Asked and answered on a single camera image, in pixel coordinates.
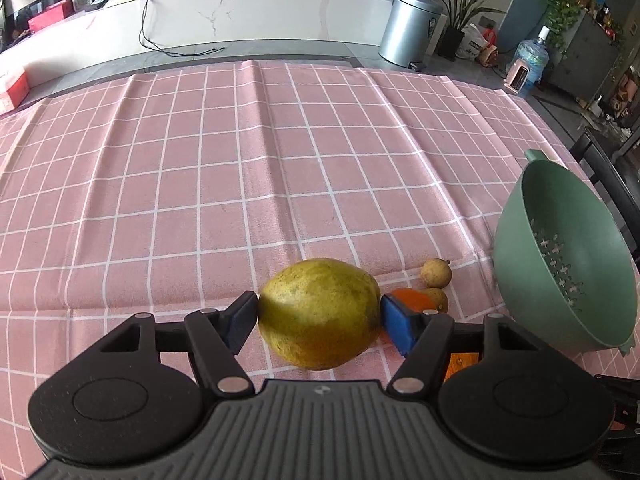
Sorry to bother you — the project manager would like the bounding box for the brown longan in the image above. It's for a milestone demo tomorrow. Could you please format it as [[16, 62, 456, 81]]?
[[420, 258, 452, 289], [424, 287, 449, 313]]

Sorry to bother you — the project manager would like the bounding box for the large yellow-green pear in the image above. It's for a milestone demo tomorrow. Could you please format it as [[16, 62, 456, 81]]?
[[257, 258, 382, 370]]

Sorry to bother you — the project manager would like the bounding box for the orange near pear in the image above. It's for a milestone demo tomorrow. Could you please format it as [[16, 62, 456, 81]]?
[[380, 287, 440, 346]]

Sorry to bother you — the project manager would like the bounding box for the middle orange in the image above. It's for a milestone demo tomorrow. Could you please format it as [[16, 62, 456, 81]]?
[[445, 352, 480, 382]]

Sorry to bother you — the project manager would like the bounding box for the brown longan behind orange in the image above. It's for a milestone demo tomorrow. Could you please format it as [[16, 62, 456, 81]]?
[[424, 287, 449, 313]]

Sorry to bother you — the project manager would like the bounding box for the pink checked tablecloth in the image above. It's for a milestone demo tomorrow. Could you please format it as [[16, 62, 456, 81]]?
[[1, 61, 639, 479]]

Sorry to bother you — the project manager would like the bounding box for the green colander bowl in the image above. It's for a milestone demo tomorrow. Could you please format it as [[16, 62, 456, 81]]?
[[494, 150, 638, 356]]

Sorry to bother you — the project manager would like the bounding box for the black dining chair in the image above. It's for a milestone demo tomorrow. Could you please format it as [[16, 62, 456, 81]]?
[[570, 127, 639, 266]]

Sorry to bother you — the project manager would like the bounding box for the pink small heater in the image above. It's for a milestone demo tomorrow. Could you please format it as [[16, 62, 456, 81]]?
[[503, 58, 529, 94]]

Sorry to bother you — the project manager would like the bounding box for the white plastic bag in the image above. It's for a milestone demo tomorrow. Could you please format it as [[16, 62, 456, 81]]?
[[456, 23, 488, 61]]

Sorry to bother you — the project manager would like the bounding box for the blue water bottle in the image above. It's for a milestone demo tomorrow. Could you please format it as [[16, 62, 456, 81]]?
[[512, 26, 550, 96]]

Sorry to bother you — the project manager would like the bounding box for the dark grey sideboard cabinet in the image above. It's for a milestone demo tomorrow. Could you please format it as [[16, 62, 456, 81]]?
[[544, 12, 620, 102]]

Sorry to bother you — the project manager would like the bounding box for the silver pedal trash can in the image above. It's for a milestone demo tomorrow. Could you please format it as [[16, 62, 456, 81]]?
[[378, 0, 444, 70]]

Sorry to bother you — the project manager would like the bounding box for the red white carton box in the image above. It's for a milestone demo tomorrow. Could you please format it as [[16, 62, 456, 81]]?
[[0, 68, 30, 114]]

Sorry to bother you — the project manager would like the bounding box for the potted plant black pot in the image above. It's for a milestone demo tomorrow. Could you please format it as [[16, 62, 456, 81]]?
[[437, 0, 504, 62]]

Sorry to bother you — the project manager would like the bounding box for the white tv cabinet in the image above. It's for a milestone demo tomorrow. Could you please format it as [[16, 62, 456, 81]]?
[[1, 0, 392, 86]]

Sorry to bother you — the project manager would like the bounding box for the red flat box left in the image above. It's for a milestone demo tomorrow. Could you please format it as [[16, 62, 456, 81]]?
[[28, 0, 74, 34]]

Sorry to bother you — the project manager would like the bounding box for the hanging green vine plant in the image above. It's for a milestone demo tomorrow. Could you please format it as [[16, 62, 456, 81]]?
[[531, 0, 599, 61]]

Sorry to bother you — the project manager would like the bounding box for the black power cable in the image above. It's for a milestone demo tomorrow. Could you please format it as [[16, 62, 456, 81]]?
[[136, 0, 229, 59]]

